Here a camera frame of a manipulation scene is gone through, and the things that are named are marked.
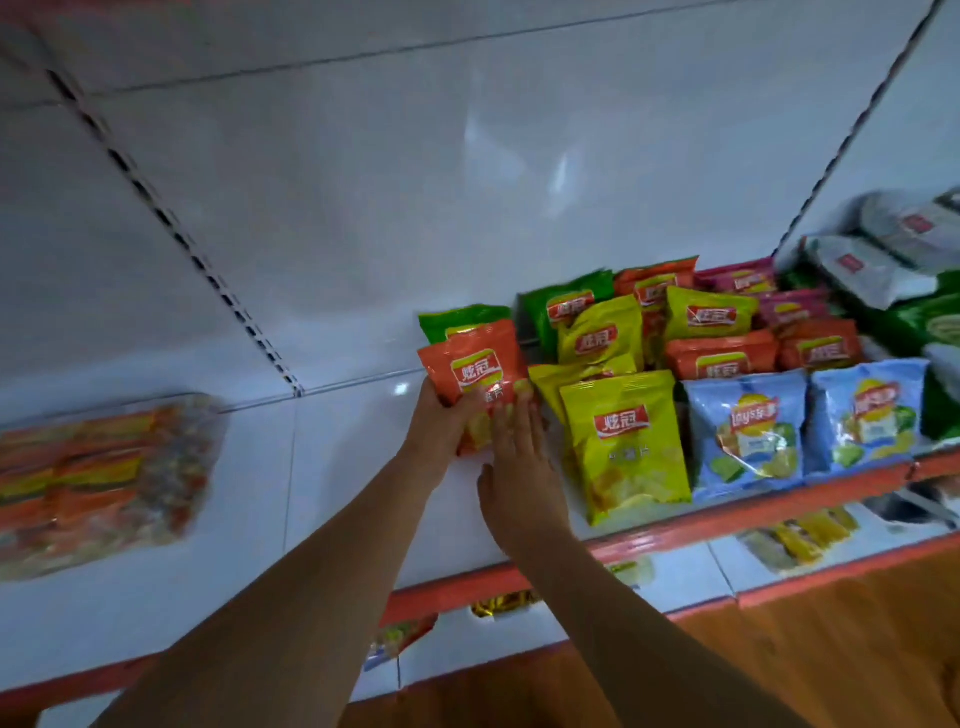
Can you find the yellow snack packets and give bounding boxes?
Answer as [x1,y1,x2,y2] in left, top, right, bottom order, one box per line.
[738,506,861,571]

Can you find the slotted shelf upright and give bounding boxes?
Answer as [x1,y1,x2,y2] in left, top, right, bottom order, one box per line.
[772,0,948,258]
[45,67,305,399]

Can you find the pink chip packet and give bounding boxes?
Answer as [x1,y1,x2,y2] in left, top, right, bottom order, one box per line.
[753,288,832,330]
[693,257,779,295]

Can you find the person's right hand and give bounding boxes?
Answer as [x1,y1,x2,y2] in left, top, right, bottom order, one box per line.
[477,378,575,558]

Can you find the white shelf back panel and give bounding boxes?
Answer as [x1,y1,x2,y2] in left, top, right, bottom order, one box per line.
[0,0,960,421]

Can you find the green snack packet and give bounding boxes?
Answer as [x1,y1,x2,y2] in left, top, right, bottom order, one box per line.
[862,273,960,361]
[921,367,960,444]

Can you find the green chip packet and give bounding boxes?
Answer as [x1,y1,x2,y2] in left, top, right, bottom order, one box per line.
[519,270,616,361]
[417,303,513,346]

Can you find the white snack packet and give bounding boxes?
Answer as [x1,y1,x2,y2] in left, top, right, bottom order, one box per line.
[802,235,939,312]
[858,191,960,275]

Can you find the yellow chip packet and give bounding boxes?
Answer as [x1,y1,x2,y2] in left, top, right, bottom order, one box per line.
[663,285,760,342]
[556,295,645,369]
[528,354,639,425]
[559,370,693,526]

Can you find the person's left forearm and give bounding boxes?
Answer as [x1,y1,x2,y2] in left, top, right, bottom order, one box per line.
[93,450,445,728]

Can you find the colourful snack packet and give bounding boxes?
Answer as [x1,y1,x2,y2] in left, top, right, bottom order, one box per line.
[363,615,438,672]

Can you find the white shelf board red edge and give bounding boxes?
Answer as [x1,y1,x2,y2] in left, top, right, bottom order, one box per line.
[348,510,960,702]
[0,367,960,725]

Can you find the gold wrapped snacks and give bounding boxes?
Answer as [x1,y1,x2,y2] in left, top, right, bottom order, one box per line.
[471,590,541,618]

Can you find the clear bag of orange snacks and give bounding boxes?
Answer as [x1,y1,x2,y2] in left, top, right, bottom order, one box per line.
[0,393,230,582]

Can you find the person's left hand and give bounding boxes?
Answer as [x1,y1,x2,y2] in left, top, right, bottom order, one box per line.
[397,378,489,492]

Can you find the orange chip packet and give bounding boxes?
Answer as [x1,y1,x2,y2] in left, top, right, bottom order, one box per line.
[417,319,532,457]
[664,330,781,381]
[776,318,866,372]
[613,256,700,369]

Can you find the person's right forearm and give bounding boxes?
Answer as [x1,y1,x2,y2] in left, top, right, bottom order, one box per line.
[504,528,815,728]

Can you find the light blue chip packet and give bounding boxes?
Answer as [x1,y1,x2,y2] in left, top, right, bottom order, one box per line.
[682,369,809,502]
[804,358,931,479]

